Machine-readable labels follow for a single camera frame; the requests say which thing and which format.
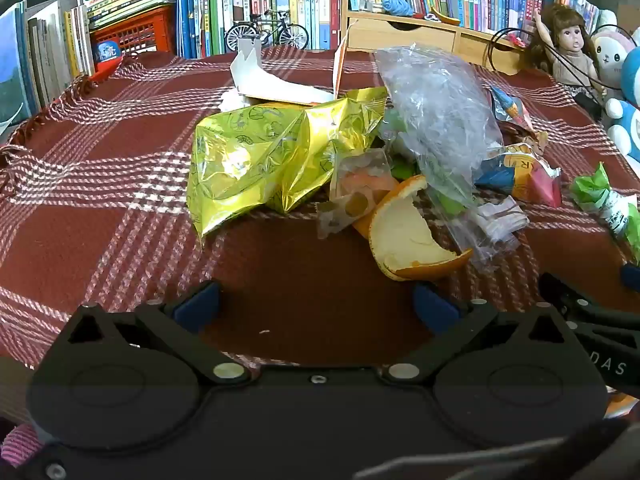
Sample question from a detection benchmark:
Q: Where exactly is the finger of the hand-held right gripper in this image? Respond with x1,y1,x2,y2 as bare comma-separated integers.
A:
538,272,640,333
620,261,640,293

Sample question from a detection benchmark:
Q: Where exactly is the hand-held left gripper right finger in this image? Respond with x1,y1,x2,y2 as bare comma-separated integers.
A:
382,281,587,386

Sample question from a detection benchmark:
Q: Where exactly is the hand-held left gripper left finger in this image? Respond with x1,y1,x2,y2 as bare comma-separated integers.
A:
50,280,251,386

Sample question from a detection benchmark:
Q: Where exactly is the clear plastic bag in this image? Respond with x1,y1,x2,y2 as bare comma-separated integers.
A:
375,42,521,271

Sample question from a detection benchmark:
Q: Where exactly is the row of pale thin books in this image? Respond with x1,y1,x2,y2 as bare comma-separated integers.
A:
0,0,96,126

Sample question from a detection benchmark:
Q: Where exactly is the orange peel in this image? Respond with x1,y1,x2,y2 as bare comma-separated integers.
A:
352,175,473,282

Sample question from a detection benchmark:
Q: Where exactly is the green and white wrapper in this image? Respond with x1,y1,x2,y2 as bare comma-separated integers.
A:
570,162,640,256

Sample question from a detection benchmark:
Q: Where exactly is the white striped wrapper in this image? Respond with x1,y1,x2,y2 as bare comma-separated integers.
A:
472,195,531,233

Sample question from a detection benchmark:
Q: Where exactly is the orange and blue snack wrapper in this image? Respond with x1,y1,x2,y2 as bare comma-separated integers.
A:
475,142,563,208

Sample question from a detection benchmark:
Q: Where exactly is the clear wrapper with orange print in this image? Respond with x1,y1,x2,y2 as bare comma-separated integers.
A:
317,150,396,241

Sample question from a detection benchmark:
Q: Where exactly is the yellow foil bag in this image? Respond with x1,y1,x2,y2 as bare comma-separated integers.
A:
186,86,388,248

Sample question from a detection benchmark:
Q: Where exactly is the blue and white plush toy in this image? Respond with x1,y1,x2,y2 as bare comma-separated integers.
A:
602,47,640,161

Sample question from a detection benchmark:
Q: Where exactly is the red plaid blanket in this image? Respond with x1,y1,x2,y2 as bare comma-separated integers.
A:
0,45,640,376

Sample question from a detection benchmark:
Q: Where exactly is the black pouch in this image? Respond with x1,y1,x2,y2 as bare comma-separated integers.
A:
575,87,606,121

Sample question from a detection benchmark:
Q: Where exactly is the green plastic packet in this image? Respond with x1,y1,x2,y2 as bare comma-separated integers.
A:
382,110,426,181

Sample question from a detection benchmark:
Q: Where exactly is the colourful cone wrapper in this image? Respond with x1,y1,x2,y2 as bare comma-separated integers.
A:
490,85,548,156

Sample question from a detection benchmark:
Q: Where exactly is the white crumpled tissue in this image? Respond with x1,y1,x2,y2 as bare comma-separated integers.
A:
217,87,261,111

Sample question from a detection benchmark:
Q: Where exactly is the person's pink clothing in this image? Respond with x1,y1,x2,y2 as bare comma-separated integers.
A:
0,422,48,468

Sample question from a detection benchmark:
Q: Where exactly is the white cardboard piece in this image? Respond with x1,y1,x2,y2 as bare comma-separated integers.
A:
229,20,358,106

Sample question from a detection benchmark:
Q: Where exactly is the brown-haired doll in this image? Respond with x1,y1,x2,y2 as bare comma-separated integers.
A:
530,2,608,98

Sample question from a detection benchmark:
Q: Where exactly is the wooden drawer organizer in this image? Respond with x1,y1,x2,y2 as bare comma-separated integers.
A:
342,0,538,76

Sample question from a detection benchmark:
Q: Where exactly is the red plastic crate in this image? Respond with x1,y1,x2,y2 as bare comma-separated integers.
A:
90,2,177,56

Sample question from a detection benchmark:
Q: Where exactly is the miniature bicycle model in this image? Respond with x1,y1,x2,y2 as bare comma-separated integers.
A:
223,9,311,52

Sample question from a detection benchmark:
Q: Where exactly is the black cable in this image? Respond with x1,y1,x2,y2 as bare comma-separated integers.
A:
487,27,608,91

